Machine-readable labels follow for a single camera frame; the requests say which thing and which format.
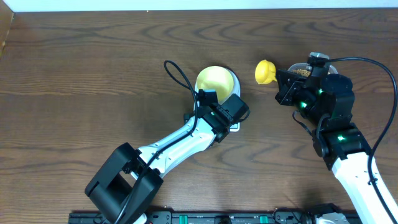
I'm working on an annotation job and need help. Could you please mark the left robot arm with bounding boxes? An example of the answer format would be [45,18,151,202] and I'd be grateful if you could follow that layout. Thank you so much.
[85,94,248,223]

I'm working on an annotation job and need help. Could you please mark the clear plastic container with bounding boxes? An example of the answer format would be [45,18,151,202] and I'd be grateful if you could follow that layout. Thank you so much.
[288,63,338,74]

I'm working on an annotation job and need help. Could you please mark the pile of soybeans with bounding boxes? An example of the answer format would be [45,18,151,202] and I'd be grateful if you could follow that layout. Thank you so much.
[292,69,311,77]

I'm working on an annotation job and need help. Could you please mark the yellow measuring scoop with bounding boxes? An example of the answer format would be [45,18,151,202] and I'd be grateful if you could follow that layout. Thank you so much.
[255,60,277,85]

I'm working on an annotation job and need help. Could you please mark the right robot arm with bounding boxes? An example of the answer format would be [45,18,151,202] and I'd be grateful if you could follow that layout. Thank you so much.
[275,70,397,223]

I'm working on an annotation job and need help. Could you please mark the pale yellow plastic bowl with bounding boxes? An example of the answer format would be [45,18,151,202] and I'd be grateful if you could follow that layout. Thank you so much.
[196,65,235,103]

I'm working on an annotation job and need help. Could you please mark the left black cable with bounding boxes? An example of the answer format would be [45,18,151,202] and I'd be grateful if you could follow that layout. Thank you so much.
[113,60,200,224]

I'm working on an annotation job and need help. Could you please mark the cardboard panel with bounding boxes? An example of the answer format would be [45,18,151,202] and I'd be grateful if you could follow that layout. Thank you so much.
[0,0,14,55]

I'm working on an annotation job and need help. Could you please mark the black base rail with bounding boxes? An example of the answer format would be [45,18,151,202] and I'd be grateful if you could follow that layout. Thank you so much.
[68,203,361,224]

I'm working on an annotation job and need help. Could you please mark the white digital kitchen scale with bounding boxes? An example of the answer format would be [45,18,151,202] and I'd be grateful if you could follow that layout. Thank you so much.
[194,67,241,133]

